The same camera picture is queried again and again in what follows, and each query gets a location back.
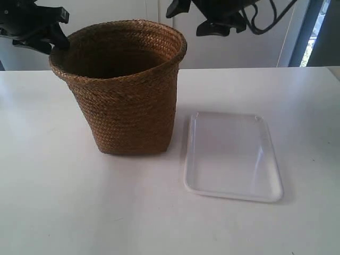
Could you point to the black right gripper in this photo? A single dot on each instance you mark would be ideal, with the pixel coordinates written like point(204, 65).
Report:
point(220, 15)

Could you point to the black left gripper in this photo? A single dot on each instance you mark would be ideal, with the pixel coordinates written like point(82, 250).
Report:
point(25, 20)

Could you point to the brown woven wicker basket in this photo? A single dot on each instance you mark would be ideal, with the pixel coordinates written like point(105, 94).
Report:
point(123, 75)

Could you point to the white rectangular plastic tray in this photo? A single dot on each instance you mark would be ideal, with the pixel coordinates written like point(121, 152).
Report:
point(231, 156)

